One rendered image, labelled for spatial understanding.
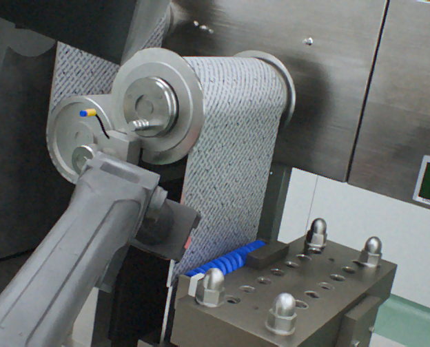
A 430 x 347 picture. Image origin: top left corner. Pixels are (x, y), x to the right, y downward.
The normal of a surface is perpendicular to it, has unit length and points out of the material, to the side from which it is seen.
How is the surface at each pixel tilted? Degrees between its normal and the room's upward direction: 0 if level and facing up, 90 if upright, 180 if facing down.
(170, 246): 60
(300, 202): 90
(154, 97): 90
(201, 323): 90
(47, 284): 13
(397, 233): 90
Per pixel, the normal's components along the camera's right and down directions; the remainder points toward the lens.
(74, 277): 0.36, -0.86
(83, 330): -0.52, 0.14
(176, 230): -0.36, -0.35
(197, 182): 0.84, 0.28
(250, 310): 0.17, -0.95
